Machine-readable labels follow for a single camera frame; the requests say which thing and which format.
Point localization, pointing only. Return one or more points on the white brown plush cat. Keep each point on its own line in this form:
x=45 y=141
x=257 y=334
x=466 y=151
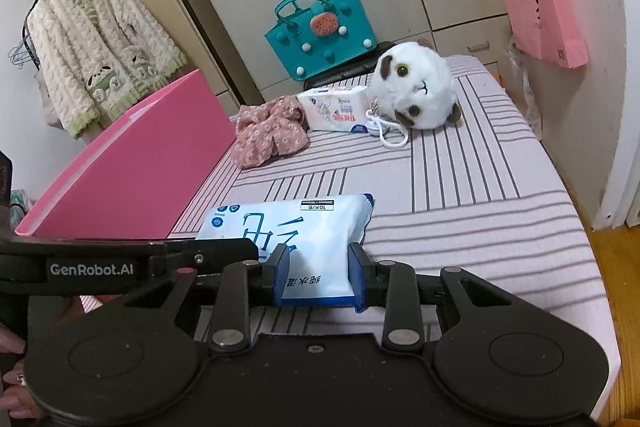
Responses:
x=413 y=85

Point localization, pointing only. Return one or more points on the pink storage box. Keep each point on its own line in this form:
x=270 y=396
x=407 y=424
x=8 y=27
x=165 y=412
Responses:
x=135 y=179

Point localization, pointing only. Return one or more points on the white green knit cardigan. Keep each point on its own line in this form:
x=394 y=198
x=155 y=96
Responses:
x=99 y=58

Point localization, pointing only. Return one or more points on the black suitcase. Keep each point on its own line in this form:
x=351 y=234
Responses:
x=361 y=65

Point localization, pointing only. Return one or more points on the pink paper shopping bag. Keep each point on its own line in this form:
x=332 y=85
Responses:
x=548 y=31

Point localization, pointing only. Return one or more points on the pink floral cloth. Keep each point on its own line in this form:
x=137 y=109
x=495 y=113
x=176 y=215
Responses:
x=265 y=132

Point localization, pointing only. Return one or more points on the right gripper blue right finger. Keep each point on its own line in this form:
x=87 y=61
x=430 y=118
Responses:
x=360 y=276

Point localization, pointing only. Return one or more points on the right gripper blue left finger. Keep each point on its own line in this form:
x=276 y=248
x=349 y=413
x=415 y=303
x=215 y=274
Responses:
x=275 y=275

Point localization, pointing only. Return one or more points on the blue white wet wipes pack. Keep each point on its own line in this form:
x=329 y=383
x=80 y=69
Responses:
x=317 y=232

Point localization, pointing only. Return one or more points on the white cord keychain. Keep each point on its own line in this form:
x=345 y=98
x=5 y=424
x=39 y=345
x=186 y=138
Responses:
x=391 y=134

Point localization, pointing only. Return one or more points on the white tissue pack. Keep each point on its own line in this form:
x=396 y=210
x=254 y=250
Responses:
x=336 y=109

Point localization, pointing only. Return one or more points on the person's left hand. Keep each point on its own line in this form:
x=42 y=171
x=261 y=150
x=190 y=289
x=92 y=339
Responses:
x=15 y=398

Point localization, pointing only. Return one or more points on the white door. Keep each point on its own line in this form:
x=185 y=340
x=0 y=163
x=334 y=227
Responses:
x=590 y=115

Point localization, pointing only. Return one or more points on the teal felt handbag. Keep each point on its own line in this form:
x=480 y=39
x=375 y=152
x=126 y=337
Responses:
x=312 y=36

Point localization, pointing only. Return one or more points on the striped bed sheet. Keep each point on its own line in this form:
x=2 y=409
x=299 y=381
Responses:
x=482 y=195

